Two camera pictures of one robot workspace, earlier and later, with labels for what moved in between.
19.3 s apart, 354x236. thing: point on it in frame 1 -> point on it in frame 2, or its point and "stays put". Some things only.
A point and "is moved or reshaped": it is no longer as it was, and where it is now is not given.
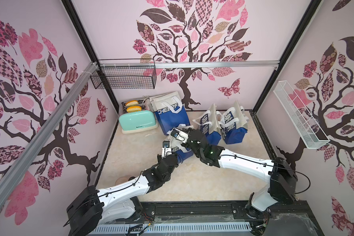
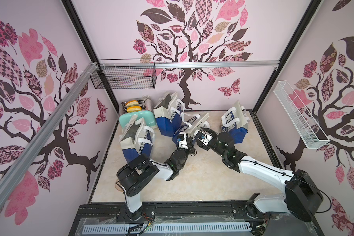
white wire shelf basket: x=311 y=132 stays put
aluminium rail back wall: x=189 y=64 stays put
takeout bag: x=169 y=111 is moved or reshaped
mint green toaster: x=138 y=122 stays put
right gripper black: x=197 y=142 -> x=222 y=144
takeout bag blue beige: x=182 y=153 is moved or reshaped
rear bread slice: x=131 y=103 stays put
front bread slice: x=133 y=108 stays put
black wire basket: x=125 y=77 stays put
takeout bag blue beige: x=234 y=124 stays put
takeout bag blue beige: x=210 y=126 is moved or reshaped
